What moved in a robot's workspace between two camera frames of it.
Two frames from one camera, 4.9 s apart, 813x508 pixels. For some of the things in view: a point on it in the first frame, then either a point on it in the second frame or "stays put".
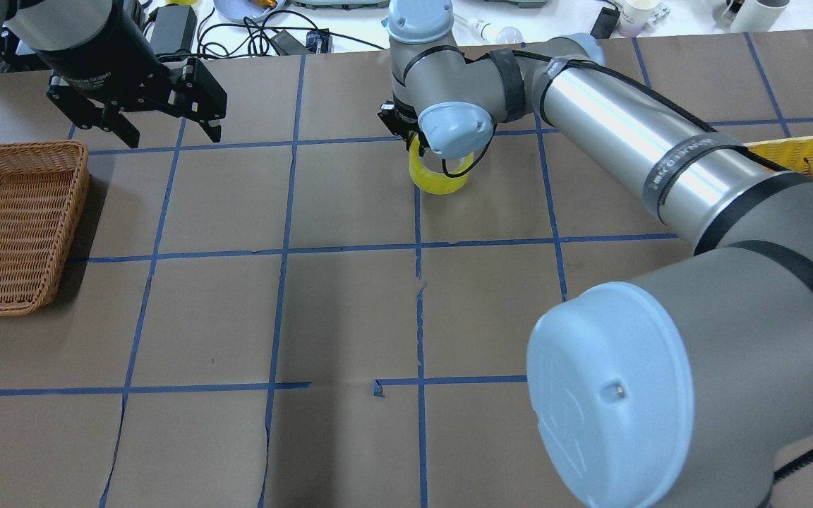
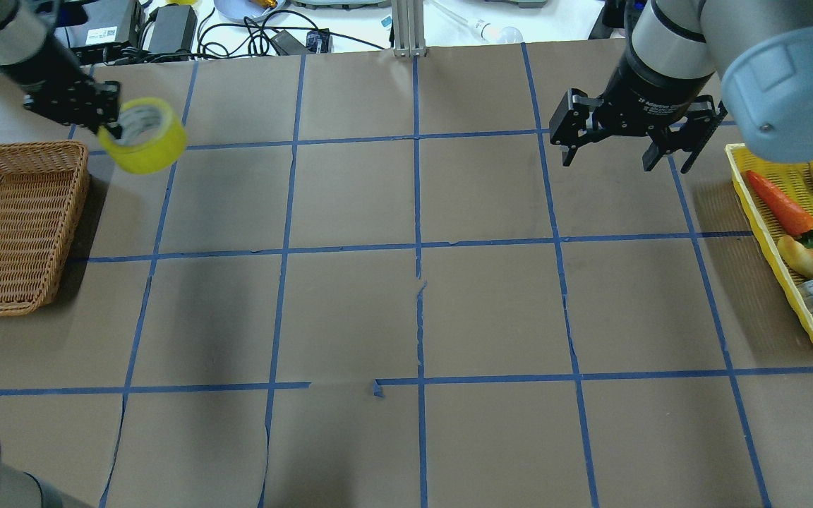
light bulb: (505, 35) stays put
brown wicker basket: (20, 210) stays put
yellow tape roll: (432, 182) -> (153, 138)
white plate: (236, 10) stays put
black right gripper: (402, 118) -> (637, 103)
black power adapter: (174, 29) stays put
